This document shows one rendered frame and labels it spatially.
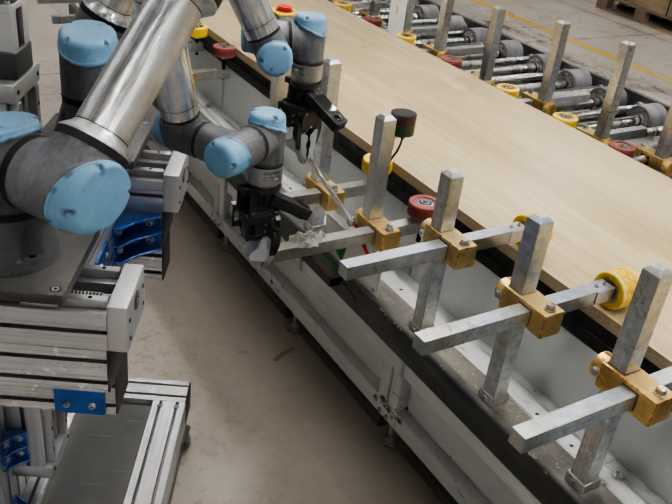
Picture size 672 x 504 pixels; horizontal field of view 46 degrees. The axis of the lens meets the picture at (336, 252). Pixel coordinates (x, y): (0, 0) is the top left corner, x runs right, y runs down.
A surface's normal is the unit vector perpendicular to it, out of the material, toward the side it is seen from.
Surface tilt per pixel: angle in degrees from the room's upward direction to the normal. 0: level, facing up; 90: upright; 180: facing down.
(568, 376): 90
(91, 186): 95
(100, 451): 0
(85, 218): 95
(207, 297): 0
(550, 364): 90
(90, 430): 0
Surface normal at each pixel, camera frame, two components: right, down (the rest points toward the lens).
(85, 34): 0.13, -0.78
